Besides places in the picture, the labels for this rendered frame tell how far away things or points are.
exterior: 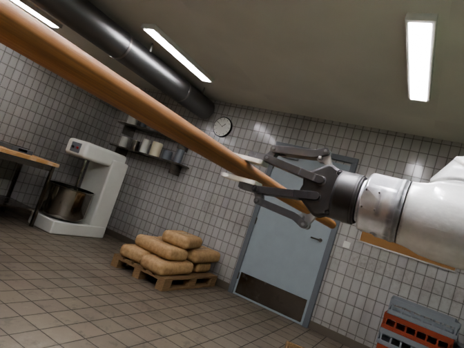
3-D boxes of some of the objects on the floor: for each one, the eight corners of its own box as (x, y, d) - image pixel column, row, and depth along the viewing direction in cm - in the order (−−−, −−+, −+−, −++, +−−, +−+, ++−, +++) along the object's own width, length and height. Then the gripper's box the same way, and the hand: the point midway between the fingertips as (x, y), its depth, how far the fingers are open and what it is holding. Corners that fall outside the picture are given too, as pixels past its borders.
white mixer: (50, 235, 480) (85, 140, 490) (21, 220, 511) (55, 131, 522) (106, 240, 567) (135, 159, 578) (79, 227, 599) (106, 150, 609)
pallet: (161, 291, 395) (165, 278, 396) (110, 264, 433) (114, 253, 435) (214, 286, 500) (217, 276, 501) (169, 265, 538) (172, 255, 539)
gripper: (374, 142, 52) (232, 115, 63) (342, 252, 50) (202, 204, 62) (379, 157, 58) (249, 130, 70) (350, 254, 57) (223, 210, 68)
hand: (244, 169), depth 64 cm, fingers closed on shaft, 3 cm apart
